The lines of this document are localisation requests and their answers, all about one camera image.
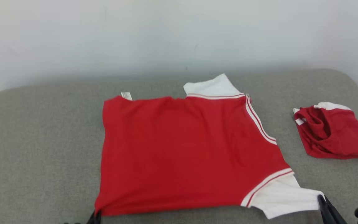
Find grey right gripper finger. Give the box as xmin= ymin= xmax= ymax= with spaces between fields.
xmin=325 ymin=196 xmax=348 ymax=224
xmin=318 ymin=194 xmax=333 ymax=224

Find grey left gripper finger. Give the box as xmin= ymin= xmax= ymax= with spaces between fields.
xmin=87 ymin=211 xmax=102 ymax=224

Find red shorts with white band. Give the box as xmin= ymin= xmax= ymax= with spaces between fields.
xmin=293 ymin=101 xmax=358 ymax=160

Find red shirt with white sleeves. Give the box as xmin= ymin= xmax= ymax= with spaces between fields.
xmin=94 ymin=73 xmax=326 ymax=220

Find grey fabric sofa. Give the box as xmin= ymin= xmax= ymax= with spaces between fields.
xmin=0 ymin=68 xmax=358 ymax=224

